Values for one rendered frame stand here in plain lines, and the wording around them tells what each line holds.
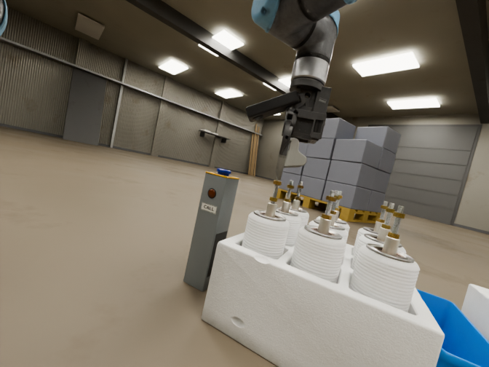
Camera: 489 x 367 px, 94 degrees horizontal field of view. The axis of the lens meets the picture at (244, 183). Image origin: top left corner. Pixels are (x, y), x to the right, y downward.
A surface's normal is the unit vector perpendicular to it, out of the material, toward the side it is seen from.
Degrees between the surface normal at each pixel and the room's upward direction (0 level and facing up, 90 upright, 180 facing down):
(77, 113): 74
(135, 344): 0
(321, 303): 90
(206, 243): 90
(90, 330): 0
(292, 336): 90
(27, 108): 90
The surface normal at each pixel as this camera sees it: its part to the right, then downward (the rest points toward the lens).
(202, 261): -0.44, -0.04
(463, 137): -0.74, -0.12
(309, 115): -0.14, 0.04
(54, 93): 0.63, 0.19
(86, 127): 0.66, -0.08
